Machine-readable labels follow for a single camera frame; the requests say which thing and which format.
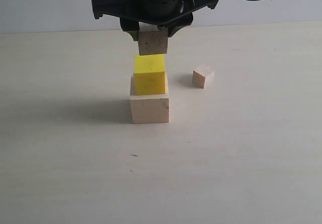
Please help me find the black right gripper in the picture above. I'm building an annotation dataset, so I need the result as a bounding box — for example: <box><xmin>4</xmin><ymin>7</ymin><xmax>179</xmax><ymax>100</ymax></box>
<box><xmin>91</xmin><ymin>0</ymin><xmax>218</xmax><ymax>41</ymax></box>

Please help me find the medium dark wooden cube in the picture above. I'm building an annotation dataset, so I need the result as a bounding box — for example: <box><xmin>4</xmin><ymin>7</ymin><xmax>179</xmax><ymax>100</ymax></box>
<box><xmin>138</xmin><ymin>23</ymin><xmax>168</xmax><ymax>55</ymax></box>

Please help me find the yellow cube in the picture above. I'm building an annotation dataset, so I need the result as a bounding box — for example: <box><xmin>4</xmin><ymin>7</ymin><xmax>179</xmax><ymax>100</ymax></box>
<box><xmin>133</xmin><ymin>54</ymin><xmax>167</xmax><ymax>96</ymax></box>

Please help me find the small light wooden cube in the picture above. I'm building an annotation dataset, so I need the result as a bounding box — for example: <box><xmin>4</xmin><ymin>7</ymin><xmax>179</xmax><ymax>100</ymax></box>
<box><xmin>192</xmin><ymin>64</ymin><xmax>215</xmax><ymax>89</ymax></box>

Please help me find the large light wooden cube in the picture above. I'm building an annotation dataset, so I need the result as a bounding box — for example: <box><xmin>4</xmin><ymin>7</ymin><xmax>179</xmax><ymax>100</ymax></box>
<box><xmin>129</xmin><ymin>75</ymin><xmax>170</xmax><ymax>124</ymax></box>

